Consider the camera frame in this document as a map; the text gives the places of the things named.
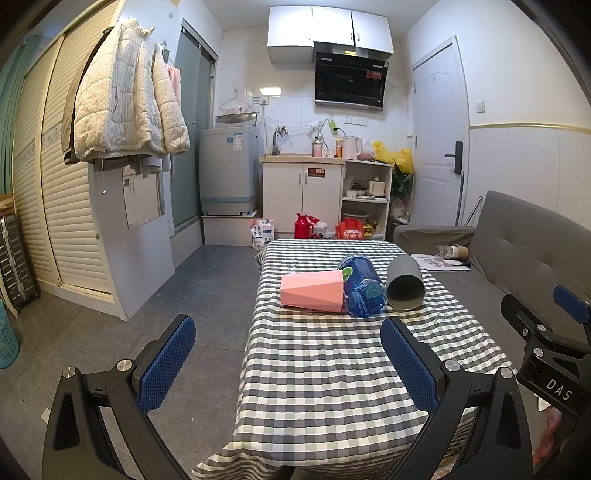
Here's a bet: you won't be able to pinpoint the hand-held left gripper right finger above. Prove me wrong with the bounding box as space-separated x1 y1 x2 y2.
379 317 534 480

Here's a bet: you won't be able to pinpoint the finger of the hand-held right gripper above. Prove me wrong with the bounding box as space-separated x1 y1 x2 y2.
553 285 591 325
501 294 555 352

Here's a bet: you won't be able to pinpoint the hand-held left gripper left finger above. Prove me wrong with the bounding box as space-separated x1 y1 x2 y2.
41 315 197 480

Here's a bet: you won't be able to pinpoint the grey cup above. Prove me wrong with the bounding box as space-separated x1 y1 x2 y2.
386 255 426 310

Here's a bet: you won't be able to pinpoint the blue transparent cup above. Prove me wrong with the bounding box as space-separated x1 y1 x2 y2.
337 253 387 318

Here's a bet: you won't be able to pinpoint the pink faceted cup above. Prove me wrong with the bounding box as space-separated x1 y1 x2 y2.
280 271 346 313

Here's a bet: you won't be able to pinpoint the person's right hand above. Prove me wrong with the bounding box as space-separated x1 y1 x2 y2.
533 396 568 468

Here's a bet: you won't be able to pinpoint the grey sofa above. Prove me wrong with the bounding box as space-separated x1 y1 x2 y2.
392 190 591 464

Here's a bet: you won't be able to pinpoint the checkered tablecloth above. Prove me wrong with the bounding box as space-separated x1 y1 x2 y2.
191 239 519 480

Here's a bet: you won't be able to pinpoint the printed paper sheets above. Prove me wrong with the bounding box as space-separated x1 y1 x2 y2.
410 252 472 272

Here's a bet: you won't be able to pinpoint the mop stick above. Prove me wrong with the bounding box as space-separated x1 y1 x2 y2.
454 172 465 227

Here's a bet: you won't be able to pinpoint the white washer platform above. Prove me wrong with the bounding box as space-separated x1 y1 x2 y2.
201 210 262 246

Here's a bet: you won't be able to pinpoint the red plastic bag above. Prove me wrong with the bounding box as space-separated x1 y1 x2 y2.
335 218 366 240

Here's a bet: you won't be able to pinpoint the milk carton pack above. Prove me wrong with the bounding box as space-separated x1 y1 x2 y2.
250 218 275 249

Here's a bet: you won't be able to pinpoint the teal perforated basket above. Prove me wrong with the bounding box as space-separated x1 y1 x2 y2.
0 300 20 369

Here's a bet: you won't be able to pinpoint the white open shelf unit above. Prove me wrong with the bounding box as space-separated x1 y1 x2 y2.
340 159 394 242

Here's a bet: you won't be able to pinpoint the green plant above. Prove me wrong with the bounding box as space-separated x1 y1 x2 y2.
392 171 413 209

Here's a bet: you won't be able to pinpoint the red thermos jug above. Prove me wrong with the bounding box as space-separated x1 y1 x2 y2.
294 212 320 240

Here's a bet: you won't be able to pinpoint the grey suitcase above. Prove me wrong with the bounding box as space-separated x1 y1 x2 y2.
0 212 40 313

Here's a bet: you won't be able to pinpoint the white sink cabinet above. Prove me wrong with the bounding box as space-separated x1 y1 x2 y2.
259 155 346 241

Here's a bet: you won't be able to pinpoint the yellow plastic bag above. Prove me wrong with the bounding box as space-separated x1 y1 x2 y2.
372 141 414 174

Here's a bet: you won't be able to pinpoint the grey washing machine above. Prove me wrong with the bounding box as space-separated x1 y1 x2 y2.
199 127 260 216

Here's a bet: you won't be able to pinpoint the cream roller shutter wardrobe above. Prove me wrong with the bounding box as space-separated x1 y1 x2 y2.
11 0 131 322

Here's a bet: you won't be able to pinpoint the white door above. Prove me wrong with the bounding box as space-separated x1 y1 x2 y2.
410 36 471 230

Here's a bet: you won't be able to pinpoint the white electric kettle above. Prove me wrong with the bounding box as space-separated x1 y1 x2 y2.
341 135 363 161

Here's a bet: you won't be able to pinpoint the frosted glass door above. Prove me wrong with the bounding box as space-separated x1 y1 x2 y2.
168 18 218 232

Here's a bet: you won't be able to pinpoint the metal basin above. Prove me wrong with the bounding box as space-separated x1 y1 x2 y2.
215 112 257 128

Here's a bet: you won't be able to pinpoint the white puffy jacket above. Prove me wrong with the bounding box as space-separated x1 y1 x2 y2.
74 19 191 162

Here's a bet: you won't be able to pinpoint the pink hanging cloth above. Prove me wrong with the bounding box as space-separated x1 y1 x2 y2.
166 65 181 108

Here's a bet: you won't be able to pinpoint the black range hood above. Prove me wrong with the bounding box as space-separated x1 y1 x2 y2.
313 41 391 110

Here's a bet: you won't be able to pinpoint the wall mirror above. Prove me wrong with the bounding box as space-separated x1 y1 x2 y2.
122 157 166 230

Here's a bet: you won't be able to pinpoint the black door lock handle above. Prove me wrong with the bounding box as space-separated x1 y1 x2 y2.
445 141 464 175

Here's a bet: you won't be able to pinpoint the wire clothes hanger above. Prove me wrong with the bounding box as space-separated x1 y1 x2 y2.
219 89 253 114

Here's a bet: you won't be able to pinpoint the white wall cabinets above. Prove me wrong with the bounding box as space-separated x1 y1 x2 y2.
267 6 394 65

